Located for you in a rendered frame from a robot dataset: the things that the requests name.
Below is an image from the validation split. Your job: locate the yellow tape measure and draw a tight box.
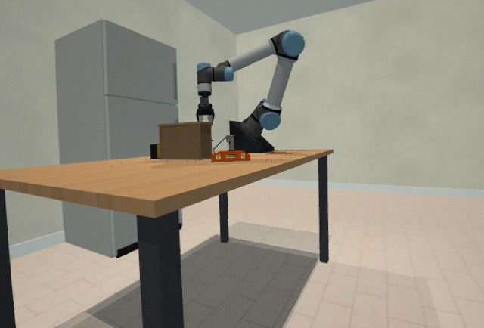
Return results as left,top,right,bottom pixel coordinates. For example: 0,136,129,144
150,144,160,159

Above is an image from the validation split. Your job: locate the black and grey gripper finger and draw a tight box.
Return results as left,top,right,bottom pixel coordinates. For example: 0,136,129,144
207,109,215,122
196,109,203,122

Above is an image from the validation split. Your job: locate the orange spirit level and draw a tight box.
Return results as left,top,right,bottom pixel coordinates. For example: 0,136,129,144
211,150,250,162

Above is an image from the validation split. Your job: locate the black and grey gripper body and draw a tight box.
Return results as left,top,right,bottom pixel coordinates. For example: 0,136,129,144
198,91,212,115

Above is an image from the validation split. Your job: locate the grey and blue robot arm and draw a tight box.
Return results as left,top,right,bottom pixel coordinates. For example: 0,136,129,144
197,30,305,138

